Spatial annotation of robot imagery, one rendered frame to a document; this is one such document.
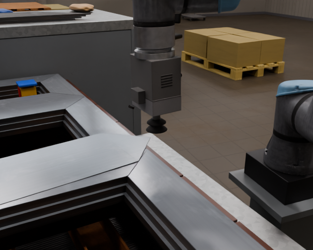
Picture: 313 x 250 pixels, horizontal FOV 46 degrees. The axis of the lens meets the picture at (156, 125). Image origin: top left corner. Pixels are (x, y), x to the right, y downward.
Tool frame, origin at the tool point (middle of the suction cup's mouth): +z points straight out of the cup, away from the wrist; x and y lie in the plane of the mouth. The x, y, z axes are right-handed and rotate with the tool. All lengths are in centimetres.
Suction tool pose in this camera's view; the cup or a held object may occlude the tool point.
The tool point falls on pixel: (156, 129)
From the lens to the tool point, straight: 74.8
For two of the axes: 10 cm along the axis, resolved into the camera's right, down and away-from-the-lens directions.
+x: 8.6, -2.1, 4.6
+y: 5.1, 3.2, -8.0
